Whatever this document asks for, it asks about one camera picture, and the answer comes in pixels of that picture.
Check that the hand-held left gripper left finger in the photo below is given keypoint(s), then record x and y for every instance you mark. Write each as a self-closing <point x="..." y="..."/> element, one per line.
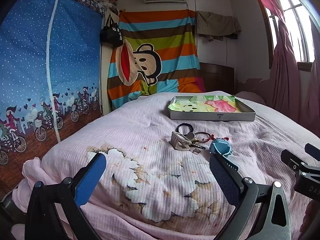
<point x="90" y="177"/>

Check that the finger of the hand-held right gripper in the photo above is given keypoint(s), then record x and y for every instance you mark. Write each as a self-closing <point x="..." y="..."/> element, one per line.
<point x="292" y="162"/>
<point x="313" y="150"/>

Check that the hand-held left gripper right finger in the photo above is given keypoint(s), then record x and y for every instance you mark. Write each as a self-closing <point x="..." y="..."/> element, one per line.
<point x="225" y="177"/>

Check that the light blue wrist watch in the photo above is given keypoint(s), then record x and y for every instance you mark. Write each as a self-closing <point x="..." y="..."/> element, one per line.
<point x="220" y="148"/>

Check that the metal belt buckle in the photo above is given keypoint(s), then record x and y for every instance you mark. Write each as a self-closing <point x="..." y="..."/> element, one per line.
<point x="178" y="140"/>

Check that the grey shallow tray box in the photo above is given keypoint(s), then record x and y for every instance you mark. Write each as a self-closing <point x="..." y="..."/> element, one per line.
<point x="200" y="116"/>

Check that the pink curtain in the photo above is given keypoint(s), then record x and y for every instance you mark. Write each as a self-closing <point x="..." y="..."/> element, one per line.
<point x="282" y="80"/>
<point x="313" y="92"/>

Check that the pink quilted bedspread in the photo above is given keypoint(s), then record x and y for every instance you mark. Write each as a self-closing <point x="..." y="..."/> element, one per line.
<point x="125" y="130"/>

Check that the colourful painted paper lining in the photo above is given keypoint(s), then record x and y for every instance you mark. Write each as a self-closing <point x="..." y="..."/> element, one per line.
<point x="197" y="105"/>

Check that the pink pillow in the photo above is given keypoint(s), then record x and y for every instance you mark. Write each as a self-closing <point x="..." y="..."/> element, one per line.
<point x="250" y="97"/>

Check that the dark wooden headboard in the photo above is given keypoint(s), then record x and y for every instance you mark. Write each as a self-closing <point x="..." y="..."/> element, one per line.
<point x="217" y="80"/>

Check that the blue printed fabric wardrobe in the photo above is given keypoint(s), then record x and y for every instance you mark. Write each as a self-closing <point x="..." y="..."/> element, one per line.
<point x="30" y="67"/>

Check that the striped monkey print sheet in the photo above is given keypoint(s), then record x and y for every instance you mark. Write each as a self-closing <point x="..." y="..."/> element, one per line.
<point x="170" y="45"/>

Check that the black hanging bag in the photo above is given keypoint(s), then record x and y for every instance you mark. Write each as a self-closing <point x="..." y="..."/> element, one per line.
<point x="111" y="35"/>

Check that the khaki hanging garment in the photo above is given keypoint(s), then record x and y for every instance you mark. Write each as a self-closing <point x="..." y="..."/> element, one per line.
<point x="217" y="25"/>

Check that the window with white frame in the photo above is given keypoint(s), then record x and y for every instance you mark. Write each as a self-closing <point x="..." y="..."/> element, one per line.
<point x="297" y="30"/>

